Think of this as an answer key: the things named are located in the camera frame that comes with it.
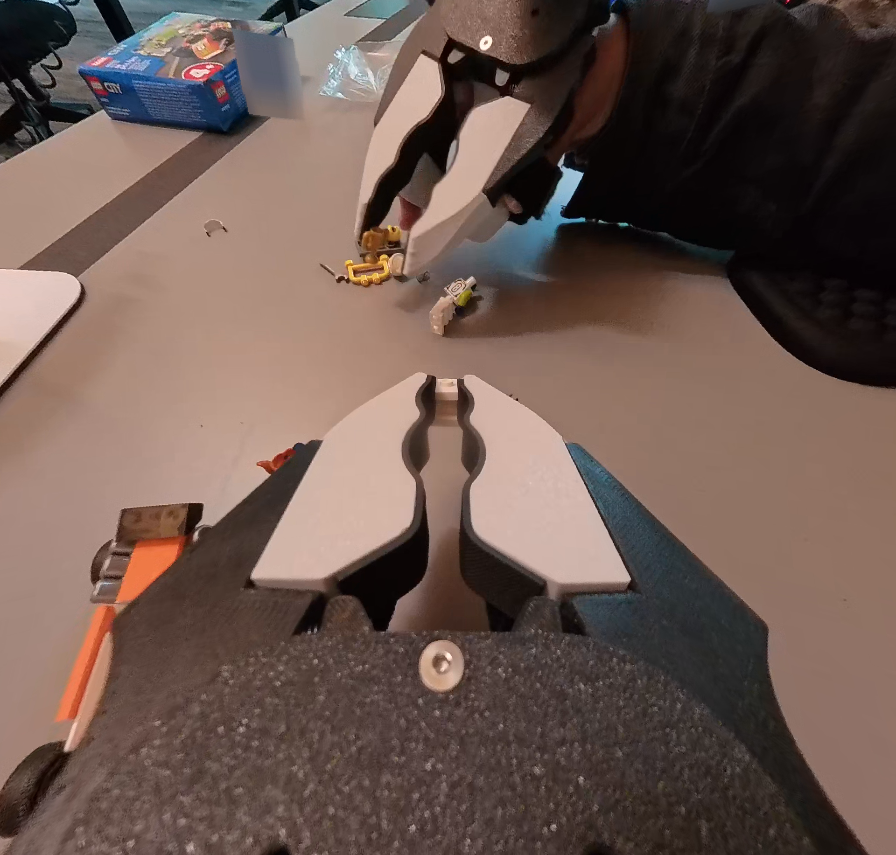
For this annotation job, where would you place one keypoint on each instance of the gold lego piece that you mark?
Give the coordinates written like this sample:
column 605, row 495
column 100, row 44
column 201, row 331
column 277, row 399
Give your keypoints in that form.
column 381, row 239

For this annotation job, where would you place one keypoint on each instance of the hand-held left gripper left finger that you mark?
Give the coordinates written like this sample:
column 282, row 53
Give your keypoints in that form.
column 343, row 512

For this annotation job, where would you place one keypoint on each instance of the black office chair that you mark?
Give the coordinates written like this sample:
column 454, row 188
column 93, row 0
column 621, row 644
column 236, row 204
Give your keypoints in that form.
column 28, row 44

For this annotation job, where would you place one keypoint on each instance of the person's right forearm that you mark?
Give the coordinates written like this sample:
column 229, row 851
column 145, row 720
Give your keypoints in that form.
column 742, row 128

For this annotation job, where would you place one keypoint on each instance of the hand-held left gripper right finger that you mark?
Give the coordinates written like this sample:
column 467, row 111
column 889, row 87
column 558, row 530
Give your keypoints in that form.
column 546, row 512

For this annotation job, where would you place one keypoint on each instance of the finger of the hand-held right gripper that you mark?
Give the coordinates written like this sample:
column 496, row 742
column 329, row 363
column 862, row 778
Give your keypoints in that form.
column 483, row 170
column 399, row 142

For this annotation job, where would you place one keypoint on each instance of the white lime lego minifigure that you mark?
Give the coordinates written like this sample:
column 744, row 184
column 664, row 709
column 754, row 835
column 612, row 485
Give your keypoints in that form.
column 451, row 302

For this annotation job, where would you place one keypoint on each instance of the person's right hand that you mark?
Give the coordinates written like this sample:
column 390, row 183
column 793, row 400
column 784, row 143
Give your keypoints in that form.
column 595, row 86

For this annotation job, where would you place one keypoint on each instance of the clear plastic bag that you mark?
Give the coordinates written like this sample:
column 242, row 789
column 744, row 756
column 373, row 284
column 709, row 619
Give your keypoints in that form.
column 361, row 72

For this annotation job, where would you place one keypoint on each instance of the yellow lego hand truck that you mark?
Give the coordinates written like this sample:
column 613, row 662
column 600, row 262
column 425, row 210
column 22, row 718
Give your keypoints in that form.
column 350, row 270

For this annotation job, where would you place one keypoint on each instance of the orange lego race car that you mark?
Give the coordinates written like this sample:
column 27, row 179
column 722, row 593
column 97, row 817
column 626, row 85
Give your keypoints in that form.
column 133, row 575

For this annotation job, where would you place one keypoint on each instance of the blue lego box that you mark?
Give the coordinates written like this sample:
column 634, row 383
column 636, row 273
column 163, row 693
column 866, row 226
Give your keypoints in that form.
column 154, row 79

